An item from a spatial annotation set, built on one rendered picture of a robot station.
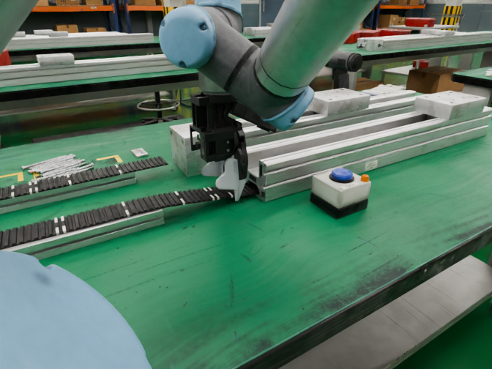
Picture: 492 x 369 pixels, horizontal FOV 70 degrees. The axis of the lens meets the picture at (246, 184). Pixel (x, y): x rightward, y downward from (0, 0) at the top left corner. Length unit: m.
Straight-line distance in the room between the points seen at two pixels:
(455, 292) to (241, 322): 1.13
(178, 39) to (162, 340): 0.37
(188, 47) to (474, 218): 0.59
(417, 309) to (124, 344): 1.25
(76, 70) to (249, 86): 1.70
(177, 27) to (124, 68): 1.71
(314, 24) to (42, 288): 0.30
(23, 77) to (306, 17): 1.86
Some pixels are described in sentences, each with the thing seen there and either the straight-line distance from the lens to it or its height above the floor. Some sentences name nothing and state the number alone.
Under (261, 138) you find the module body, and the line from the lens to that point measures 0.88.
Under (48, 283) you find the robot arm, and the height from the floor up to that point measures 1.02.
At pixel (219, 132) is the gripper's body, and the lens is 0.62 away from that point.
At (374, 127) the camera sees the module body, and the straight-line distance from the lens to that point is 0.97.
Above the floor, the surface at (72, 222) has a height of 0.81.
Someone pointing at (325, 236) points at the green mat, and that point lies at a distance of 0.63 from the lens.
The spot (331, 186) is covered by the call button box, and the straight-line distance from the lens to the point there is 0.66.
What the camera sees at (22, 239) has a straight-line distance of 0.65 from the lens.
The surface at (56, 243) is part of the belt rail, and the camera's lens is 0.63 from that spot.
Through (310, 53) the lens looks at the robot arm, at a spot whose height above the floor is 1.09.
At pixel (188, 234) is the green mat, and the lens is 0.63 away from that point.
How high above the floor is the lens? 1.14
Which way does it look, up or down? 27 degrees down
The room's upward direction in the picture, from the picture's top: straight up
